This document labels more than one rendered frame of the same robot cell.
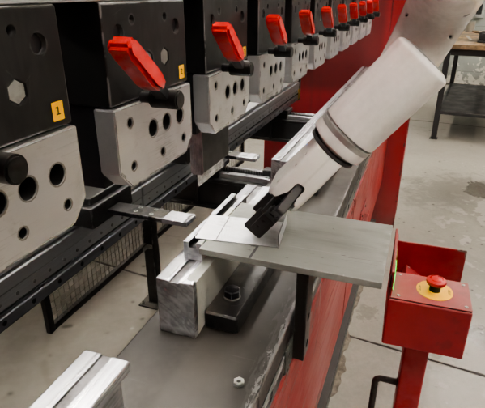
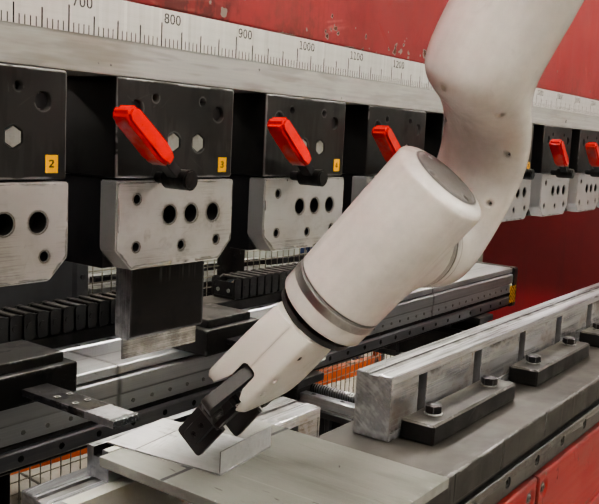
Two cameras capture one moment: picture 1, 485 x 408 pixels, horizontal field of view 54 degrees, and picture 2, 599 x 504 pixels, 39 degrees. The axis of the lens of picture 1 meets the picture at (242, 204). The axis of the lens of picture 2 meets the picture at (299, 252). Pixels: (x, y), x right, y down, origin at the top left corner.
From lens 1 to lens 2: 0.30 m
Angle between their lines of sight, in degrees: 22
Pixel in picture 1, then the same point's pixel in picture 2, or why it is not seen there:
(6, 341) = not seen: outside the picture
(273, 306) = not seen: outside the picture
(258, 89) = (262, 228)
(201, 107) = (107, 226)
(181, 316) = not seen: outside the picture
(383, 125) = (369, 278)
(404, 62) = (394, 179)
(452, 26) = (496, 134)
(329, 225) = (337, 460)
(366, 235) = (385, 484)
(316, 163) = (270, 332)
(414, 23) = (456, 132)
